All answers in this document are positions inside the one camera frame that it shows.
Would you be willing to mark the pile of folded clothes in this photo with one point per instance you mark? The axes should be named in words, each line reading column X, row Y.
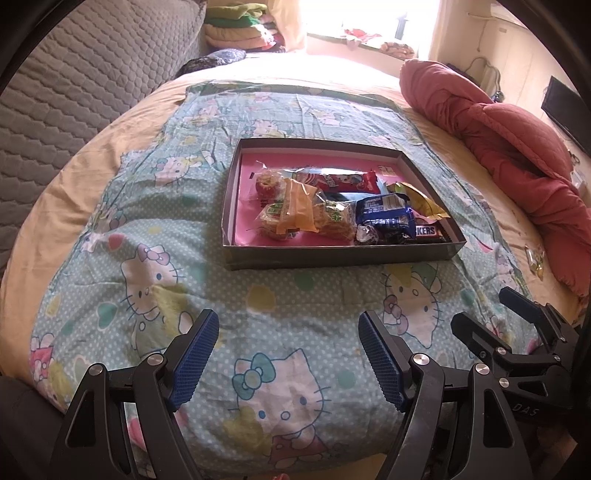
column 235, row 27

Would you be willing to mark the red cloth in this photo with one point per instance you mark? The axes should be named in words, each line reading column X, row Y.
column 355, row 33

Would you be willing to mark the grey cardboard box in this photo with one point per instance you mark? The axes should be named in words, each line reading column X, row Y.
column 323, row 258

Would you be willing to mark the cartoon cat printed blanket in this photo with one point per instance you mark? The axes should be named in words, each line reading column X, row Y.
column 184, row 258

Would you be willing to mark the red candy clear packet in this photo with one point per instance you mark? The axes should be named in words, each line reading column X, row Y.
column 267, row 184

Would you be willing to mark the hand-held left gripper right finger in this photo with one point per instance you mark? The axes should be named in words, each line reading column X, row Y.
column 381, row 364

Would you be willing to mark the pink quilt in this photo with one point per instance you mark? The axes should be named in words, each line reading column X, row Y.
column 508, row 138

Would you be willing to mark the brown chocolate bar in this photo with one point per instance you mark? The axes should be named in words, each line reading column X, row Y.
column 429, row 230

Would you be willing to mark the grey quilted headboard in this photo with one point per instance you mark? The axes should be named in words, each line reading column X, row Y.
column 69, row 92

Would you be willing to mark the red snack packet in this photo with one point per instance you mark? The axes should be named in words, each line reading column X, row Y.
column 341, row 181

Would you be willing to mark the black snack packet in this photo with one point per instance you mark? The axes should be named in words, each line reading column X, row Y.
column 397, row 237

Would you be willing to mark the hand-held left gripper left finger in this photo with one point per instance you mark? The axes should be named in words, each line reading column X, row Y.
column 194, row 364

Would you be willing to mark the orange cracker packet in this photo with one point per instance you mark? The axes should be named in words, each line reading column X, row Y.
column 300, row 207

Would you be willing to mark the cream curtain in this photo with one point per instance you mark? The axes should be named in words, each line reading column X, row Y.
column 291, row 23

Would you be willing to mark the window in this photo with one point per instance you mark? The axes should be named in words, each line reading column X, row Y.
column 369, row 18

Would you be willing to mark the dark patterned pillow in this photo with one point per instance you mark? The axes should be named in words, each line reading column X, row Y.
column 217, row 60

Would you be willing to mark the beige bed sheet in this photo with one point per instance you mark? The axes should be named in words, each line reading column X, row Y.
column 138, row 106

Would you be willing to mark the pink book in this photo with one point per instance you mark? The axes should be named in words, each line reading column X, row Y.
column 277, row 159

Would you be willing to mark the small yellow clear packet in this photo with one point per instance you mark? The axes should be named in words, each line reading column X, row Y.
column 535, row 263

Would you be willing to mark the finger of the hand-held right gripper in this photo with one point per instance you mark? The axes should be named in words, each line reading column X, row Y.
column 521, row 302
column 475, row 339

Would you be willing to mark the pastry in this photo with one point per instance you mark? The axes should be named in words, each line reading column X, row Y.
column 334, row 219
column 272, row 221

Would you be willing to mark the dark round candy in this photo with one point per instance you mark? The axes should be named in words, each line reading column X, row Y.
column 367, row 235

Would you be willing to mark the blue cookie packet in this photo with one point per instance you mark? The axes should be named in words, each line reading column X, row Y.
column 383, row 207

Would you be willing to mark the yellow snack packet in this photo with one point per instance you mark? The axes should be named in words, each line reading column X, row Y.
column 425, row 205

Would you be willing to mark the black television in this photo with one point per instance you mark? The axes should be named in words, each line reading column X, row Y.
column 568, row 110

